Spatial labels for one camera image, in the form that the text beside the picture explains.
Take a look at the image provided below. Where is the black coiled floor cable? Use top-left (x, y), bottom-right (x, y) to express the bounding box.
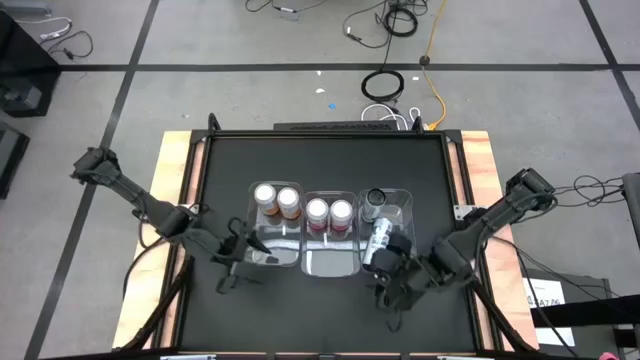
top-left (360, 68), bottom-right (405, 104)

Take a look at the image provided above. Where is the clear plastic bin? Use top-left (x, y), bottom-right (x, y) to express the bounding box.
top-left (299, 189), bottom-right (361, 279)
top-left (356, 188), bottom-right (417, 274)
top-left (247, 180), bottom-right (305, 269)

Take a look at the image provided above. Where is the orange extension cable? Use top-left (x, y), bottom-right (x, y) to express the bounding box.
top-left (422, 0), bottom-right (449, 131)

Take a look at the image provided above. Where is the black computer case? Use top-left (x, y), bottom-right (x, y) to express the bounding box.
top-left (0, 122), bottom-right (30, 200)

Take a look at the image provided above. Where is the black cabinet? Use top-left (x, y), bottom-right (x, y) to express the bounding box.
top-left (0, 9), bottom-right (62, 119)

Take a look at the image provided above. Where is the black box with white labels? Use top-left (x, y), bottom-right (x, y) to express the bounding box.
top-left (522, 269), bottom-right (621, 359)

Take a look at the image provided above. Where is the black table frame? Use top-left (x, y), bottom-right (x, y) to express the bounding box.
top-left (164, 128), bottom-right (496, 354)

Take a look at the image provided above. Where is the gray post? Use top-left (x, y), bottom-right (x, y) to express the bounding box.
top-left (621, 172), bottom-right (640, 251)

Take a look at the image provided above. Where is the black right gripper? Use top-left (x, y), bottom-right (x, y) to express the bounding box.
top-left (370, 232), bottom-right (441, 311)

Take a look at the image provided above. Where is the black adapter cable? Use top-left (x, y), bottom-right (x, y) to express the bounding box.
top-left (243, 0), bottom-right (281, 14)

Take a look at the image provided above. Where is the small black cable coil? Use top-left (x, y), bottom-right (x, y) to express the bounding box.
top-left (382, 4), bottom-right (419, 39)

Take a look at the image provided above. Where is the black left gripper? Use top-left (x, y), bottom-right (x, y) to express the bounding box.
top-left (215, 219), bottom-right (274, 296)

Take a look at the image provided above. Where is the black tangled cable loop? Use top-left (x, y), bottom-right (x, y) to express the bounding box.
top-left (549, 173), bottom-right (626, 209)

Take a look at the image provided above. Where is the diagonal frame strut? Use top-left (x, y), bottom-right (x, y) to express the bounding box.
top-left (122, 244), bottom-right (194, 351)
top-left (464, 272), bottom-right (539, 354)

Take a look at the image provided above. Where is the long black arm cable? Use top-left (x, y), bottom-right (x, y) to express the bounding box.
top-left (492, 234), bottom-right (606, 301)

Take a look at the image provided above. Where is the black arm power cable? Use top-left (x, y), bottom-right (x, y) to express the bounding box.
top-left (122, 232), bottom-right (169, 301)

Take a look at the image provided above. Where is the black bar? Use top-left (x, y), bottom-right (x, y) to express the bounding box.
top-left (529, 293), bottom-right (640, 329)

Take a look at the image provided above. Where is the thin black floor cable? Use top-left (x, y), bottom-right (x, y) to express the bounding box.
top-left (342, 0), bottom-right (401, 50)

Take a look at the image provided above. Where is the white floor cable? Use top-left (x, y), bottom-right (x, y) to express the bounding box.
top-left (14, 16), bottom-right (73, 41)

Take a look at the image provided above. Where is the black looped floor cable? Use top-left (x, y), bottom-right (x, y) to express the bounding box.
top-left (47, 30), bottom-right (95, 61)

